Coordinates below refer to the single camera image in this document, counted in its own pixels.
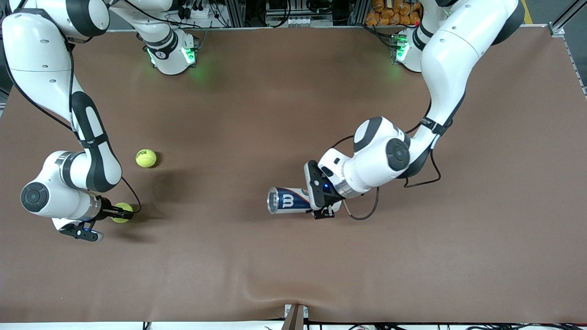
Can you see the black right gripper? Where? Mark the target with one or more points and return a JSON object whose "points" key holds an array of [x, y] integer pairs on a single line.
{"points": [[106, 211]]}

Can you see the yellow-green tennis ball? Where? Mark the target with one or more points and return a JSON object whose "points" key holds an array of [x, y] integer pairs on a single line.
{"points": [[123, 206], [146, 158]]}

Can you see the blue white tennis ball can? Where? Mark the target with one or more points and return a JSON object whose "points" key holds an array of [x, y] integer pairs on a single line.
{"points": [[289, 200]]}

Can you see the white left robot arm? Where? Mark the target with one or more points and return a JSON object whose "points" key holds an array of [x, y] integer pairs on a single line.
{"points": [[449, 59]]}

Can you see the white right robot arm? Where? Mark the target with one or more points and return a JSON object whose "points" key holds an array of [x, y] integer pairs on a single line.
{"points": [[41, 59]]}

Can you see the orange bread rolls pile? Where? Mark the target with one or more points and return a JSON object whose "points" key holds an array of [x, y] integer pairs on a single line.
{"points": [[390, 18]]}

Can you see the white power strip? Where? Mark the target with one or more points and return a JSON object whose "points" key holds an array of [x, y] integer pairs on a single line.
{"points": [[197, 13]]}

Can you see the metal table edge bracket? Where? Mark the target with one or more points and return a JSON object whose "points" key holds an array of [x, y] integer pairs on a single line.
{"points": [[296, 318]]}

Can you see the aluminium frame profile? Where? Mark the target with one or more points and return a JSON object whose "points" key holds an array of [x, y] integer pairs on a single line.
{"points": [[566, 18]]}

